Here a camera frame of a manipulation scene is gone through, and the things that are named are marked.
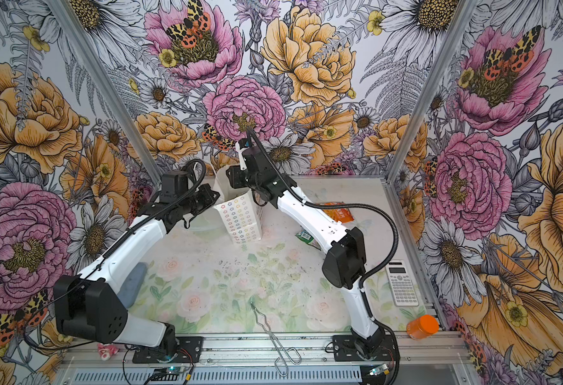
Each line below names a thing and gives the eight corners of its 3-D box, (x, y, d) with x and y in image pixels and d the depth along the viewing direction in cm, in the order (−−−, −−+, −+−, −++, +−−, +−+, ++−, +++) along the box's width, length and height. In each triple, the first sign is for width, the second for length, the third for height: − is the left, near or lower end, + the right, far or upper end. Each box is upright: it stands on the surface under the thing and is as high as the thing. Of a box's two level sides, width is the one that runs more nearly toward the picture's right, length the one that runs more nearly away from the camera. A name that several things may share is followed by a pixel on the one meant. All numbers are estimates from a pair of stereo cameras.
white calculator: (395, 306, 85) (397, 304, 83) (383, 262, 95) (385, 260, 94) (419, 306, 85) (421, 304, 83) (404, 262, 95) (406, 260, 94)
